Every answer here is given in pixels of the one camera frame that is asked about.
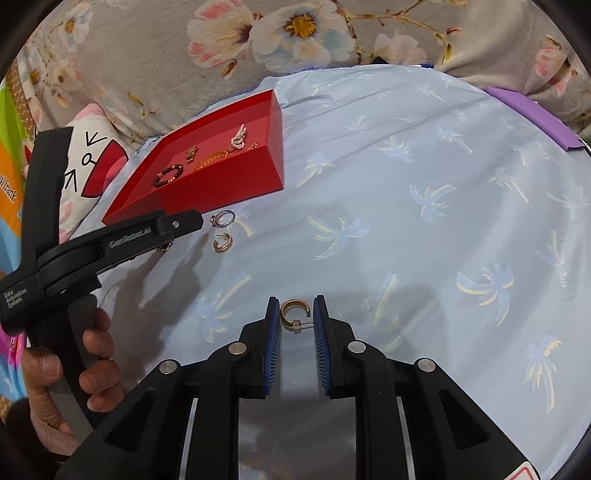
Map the colourful cartoon blanket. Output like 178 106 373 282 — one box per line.
0 78 35 402

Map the grey floral blanket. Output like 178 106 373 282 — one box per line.
14 0 591 153

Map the person's left hand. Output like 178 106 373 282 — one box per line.
21 307 126 437

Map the cat face pillow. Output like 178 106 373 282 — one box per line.
60 104 130 241

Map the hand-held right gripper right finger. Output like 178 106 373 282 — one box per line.
313 295 543 480

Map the person's left forearm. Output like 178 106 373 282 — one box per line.
28 413 88 462

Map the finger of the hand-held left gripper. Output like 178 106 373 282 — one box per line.
37 208 204 296
25 127 75 266

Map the dark beaded bracelet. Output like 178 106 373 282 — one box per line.
154 166 182 188

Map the gold mesh cuff bracelet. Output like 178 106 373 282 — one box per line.
191 151 232 172

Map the red cardboard box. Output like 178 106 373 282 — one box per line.
102 89 284 227

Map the light blue palm-print sheet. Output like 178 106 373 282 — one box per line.
69 62 591 480

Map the purple flat pad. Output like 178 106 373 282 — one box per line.
485 85 585 151

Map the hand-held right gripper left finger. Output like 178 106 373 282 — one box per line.
55 296 282 480

